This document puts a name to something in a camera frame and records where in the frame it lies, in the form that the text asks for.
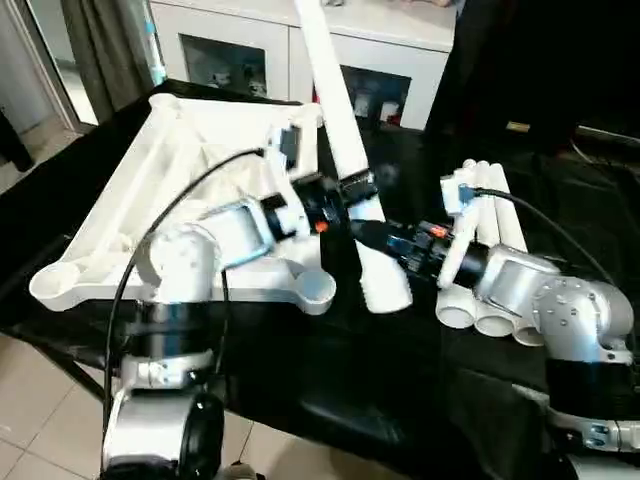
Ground black plastic sheet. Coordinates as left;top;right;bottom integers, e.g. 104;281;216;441
0;77;640;480

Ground white plastic table top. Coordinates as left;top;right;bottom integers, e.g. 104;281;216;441
28;93;337;316

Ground white glass-door cabinet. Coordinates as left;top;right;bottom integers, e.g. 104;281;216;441
149;0;459;131

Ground black furniture piece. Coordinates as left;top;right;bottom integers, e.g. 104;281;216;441
0;107;34;169

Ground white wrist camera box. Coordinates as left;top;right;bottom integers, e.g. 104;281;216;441
264;124;321;241
438;169;484;289

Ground light blue strip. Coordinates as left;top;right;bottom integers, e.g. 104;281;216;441
144;0;167;82

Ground black backdrop cloth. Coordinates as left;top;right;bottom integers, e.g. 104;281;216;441
424;0;640;156

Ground white plastic table leg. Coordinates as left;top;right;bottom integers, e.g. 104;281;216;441
487;164;546;347
437;159;489;331
294;0;415;315
474;162;516;337

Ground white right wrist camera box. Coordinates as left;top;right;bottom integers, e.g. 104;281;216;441
438;169;484;289

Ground grey curtain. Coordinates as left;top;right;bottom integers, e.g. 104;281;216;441
74;0;161;124

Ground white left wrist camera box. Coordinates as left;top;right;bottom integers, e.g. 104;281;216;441
264;124;321;241

